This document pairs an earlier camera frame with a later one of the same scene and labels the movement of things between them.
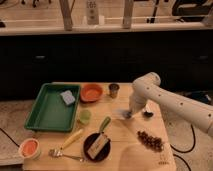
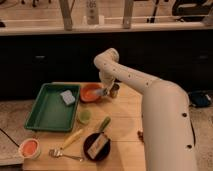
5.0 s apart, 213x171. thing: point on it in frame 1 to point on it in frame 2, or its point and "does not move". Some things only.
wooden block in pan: [97, 145] does not move
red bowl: [90, 92] does not move
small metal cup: [114, 89] does not move
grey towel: [119, 114] to [100, 92]
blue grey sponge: [67, 97] does not move
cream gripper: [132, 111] to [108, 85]
